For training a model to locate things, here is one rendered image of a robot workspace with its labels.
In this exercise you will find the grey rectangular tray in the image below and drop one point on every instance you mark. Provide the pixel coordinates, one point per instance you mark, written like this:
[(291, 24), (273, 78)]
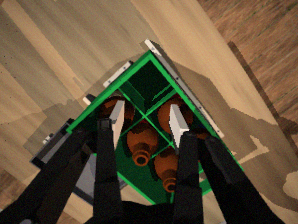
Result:
[(85, 184)]

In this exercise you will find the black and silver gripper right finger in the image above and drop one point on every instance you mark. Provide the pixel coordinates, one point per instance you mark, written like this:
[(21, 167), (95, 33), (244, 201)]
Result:
[(238, 199)]

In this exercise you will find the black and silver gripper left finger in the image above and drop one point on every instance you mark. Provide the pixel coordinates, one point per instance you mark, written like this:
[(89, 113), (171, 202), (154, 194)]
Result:
[(44, 199)]

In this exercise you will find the green bottle crate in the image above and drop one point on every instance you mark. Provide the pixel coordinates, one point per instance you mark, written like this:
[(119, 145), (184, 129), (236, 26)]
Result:
[(146, 86)]

